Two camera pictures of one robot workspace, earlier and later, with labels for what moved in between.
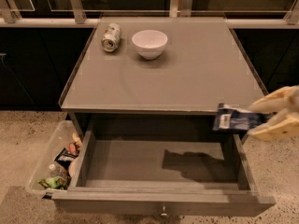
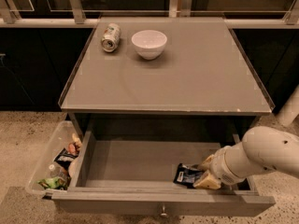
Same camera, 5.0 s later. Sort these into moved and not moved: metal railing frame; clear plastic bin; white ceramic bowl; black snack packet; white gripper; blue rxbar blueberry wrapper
Moved: white gripper; blue rxbar blueberry wrapper
Not moved: black snack packet; white ceramic bowl; clear plastic bin; metal railing frame
